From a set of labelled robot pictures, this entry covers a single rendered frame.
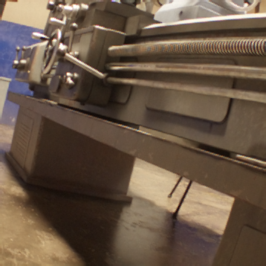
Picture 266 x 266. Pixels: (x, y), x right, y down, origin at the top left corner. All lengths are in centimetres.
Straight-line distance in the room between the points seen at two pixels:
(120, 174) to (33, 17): 371
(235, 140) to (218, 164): 26
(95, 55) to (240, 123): 77
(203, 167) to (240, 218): 16
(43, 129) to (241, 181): 180
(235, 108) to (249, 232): 35
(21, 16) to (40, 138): 366
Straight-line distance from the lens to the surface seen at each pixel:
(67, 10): 188
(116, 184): 268
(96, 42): 172
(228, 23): 123
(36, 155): 250
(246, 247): 95
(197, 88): 114
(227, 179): 83
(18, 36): 596
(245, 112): 110
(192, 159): 94
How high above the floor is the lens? 50
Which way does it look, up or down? 1 degrees down
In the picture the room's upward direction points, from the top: 14 degrees clockwise
